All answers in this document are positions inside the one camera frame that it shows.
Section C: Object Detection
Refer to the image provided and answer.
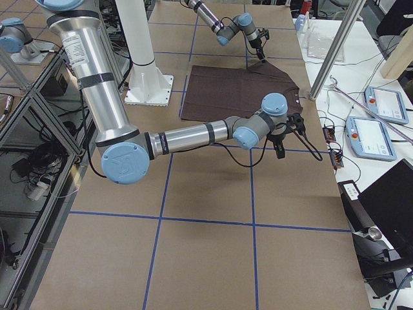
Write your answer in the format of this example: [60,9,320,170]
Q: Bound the far teach pendant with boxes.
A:
[365,87,409,125]

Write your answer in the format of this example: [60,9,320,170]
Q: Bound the metal reacher grabber tool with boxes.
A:
[328,74,413,145]

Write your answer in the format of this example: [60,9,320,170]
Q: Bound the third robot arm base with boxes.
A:
[1,17,56,65]

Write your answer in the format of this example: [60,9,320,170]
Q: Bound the dark brown t-shirt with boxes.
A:
[181,62,303,122]

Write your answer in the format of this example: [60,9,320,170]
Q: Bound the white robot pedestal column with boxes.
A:
[116,0,174,107]

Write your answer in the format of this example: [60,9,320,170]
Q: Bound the clear plastic bag with board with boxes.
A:
[307,33,334,59]

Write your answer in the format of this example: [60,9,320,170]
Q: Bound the small electronics board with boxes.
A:
[323,127,336,143]
[329,149,344,170]

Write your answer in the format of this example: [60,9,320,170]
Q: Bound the tangled cables under frame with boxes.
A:
[9,141,70,202]

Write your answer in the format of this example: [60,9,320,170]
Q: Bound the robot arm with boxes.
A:
[36,1,306,185]
[181,0,270,63]

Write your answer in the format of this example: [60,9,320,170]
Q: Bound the wooden beam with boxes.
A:
[380,26,413,79]

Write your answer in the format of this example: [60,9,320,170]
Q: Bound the teach pendant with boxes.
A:
[345,116,397,161]
[365,87,409,125]

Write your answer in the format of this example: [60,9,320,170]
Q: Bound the black box with label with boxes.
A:
[337,180,378,232]

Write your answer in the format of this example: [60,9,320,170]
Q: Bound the aluminium extrusion frame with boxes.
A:
[1,48,94,309]

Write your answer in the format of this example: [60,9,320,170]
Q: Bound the metal cup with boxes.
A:
[367,227,383,242]

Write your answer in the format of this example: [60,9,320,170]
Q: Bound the aluminium frame post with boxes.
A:
[309,0,366,101]

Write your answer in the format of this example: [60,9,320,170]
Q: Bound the black monitor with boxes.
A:
[358,159,412,257]

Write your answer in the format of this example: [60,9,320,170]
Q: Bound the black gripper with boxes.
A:
[247,28,270,63]
[269,113,305,159]

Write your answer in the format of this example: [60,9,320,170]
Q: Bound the near teach pendant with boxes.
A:
[345,116,397,161]

